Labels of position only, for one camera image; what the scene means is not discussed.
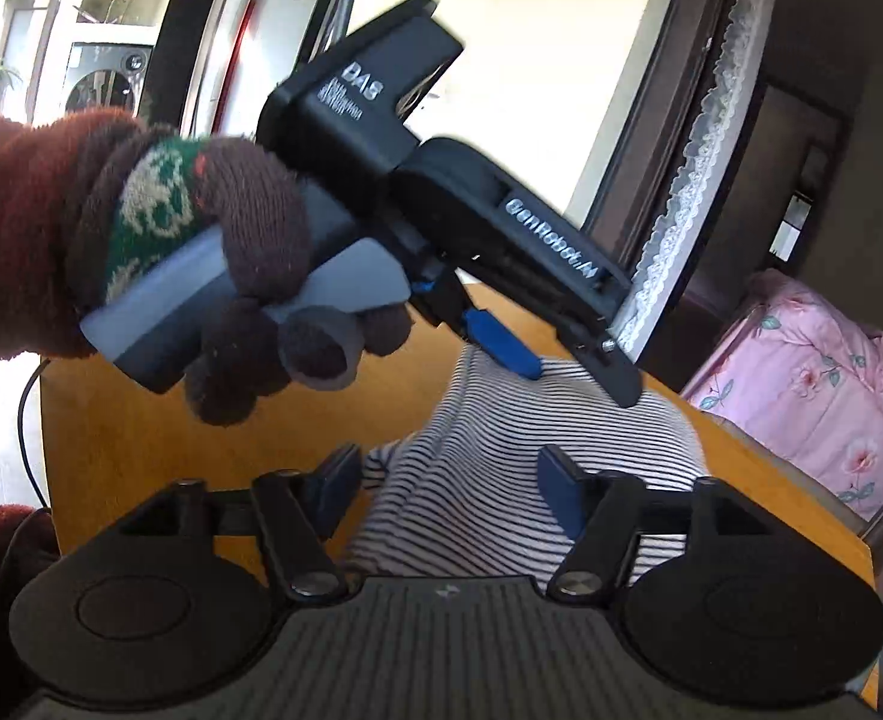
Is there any grey striped garment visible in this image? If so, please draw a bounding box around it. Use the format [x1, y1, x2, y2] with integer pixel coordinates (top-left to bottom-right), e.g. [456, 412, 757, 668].
[346, 349, 707, 583]

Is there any red sleeved left forearm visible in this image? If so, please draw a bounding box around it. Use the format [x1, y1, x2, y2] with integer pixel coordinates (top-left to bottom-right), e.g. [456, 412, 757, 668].
[0, 109, 163, 359]

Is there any brown knitted gloved left hand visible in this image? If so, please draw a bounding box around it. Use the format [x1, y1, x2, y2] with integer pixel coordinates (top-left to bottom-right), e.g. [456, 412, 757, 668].
[62, 121, 412, 426]

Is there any pink floral bed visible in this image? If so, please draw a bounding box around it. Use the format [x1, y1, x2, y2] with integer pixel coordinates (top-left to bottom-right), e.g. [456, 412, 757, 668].
[682, 270, 883, 520]

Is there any front-load washing machine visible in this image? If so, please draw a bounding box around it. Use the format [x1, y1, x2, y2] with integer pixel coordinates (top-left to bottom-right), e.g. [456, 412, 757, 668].
[62, 43, 152, 114]

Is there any white lace curtain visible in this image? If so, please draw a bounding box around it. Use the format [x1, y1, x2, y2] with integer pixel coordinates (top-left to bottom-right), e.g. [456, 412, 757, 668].
[614, 0, 775, 361]

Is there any black cable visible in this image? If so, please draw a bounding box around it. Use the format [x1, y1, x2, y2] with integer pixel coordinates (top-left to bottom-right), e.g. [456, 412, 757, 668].
[0, 358, 58, 579]

